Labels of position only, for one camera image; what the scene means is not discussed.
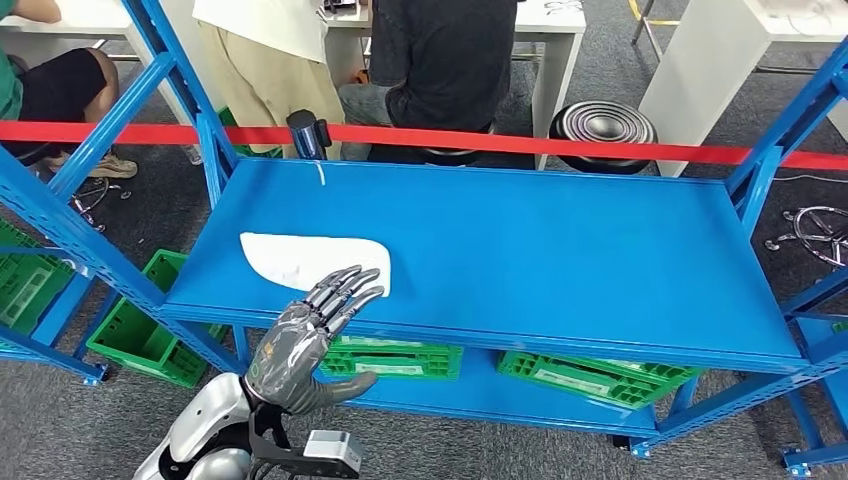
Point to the black camera bracket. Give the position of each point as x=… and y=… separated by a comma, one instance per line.
x=262, y=437

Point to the person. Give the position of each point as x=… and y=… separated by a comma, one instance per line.
x=265, y=73
x=60, y=86
x=444, y=66

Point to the clear plastic bottle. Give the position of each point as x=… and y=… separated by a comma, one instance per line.
x=192, y=156

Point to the black chrome barrier post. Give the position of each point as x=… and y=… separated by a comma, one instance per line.
x=306, y=136

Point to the black electronic device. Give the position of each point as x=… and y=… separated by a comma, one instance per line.
x=344, y=6

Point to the chrome chair base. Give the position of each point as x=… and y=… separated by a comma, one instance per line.
x=89, y=195
x=818, y=232

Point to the white curved plastic part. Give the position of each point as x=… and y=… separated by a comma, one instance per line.
x=291, y=262

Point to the black round ringed stool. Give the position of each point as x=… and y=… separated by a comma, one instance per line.
x=603, y=122

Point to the open empty green crate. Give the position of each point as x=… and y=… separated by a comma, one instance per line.
x=132, y=338

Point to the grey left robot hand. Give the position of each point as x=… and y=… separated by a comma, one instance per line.
x=298, y=351

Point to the red barrier belt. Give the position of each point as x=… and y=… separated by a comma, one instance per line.
x=464, y=139

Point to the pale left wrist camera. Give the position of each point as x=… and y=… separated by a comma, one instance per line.
x=331, y=454

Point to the green plastic crate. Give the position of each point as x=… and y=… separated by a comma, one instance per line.
x=397, y=374
x=30, y=285
x=252, y=152
x=397, y=351
x=596, y=371
x=583, y=394

